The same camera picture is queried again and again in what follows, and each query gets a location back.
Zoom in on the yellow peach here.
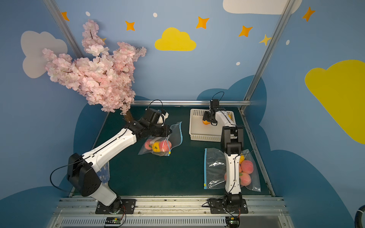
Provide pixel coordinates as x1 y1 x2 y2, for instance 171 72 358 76
152 142 161 153

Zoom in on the clear zip-top bag blue zipper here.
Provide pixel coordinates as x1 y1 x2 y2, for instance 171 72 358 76
204 148 261 192

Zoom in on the yellow red mango fruit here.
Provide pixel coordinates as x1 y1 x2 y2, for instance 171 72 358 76
239 155 245 164

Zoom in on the pink peach large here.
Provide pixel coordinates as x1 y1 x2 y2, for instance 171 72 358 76
240 160 254 174

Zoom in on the pink peach with leaf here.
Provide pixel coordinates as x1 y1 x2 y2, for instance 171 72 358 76
237 172 252 186

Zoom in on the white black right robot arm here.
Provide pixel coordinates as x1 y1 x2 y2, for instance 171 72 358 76
203 99 244 213

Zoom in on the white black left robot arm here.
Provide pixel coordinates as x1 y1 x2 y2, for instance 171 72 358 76
67 108 172 213

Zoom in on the white perforated plastic basket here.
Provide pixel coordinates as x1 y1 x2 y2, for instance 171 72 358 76
189 109 236 142

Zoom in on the pink blossom artificial tree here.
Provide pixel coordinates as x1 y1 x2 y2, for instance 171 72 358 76
42 20 147 122

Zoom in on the white blue dotted work glove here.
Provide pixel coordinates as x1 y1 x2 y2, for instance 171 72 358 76
97 162 110 185

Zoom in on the left green circuit board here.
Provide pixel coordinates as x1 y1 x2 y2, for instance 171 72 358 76
105 217 123 227

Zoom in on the aluminium frame rail back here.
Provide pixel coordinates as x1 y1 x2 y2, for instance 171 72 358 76
132 100 251 107

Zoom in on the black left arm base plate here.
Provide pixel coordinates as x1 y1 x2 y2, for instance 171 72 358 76
95 198 136 215

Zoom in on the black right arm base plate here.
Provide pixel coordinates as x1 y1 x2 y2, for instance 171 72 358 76
207 198 249 214

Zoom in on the aluminium frame post right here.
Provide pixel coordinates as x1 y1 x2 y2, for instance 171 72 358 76
239 0 297 114

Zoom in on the aluminium frame post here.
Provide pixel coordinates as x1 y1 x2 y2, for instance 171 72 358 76
43 0 84 58
239 0 297 114

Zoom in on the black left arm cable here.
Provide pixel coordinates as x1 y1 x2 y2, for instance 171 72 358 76
49 164 85 193

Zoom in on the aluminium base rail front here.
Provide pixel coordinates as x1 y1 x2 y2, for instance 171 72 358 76
47 195 294 228

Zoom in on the aluminium frame post left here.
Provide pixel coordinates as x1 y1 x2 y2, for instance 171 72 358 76
43 0 84 58

